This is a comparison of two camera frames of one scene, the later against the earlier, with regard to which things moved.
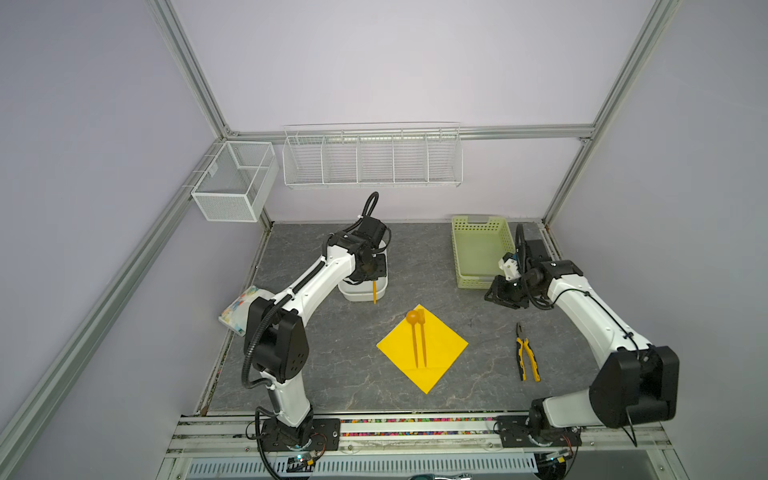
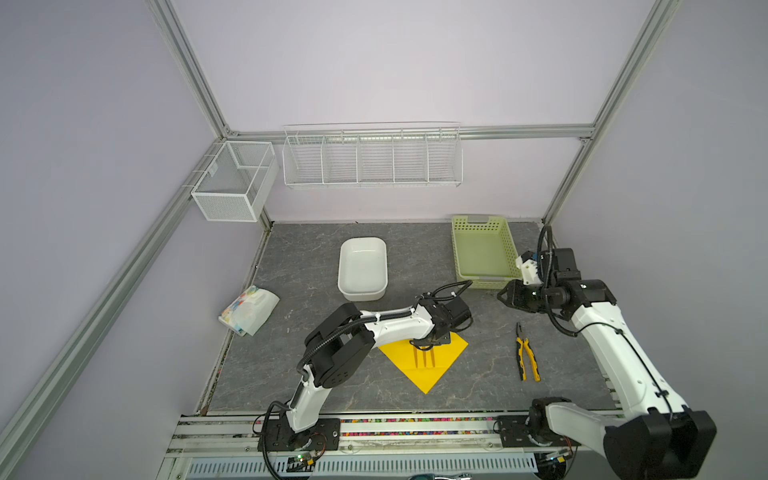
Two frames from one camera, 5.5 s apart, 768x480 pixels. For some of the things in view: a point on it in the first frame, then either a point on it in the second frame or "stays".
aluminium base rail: [194, 436] stays
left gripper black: [380, 271] → [445, 340]
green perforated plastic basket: [478, 249] stays
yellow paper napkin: [443, 348] stays
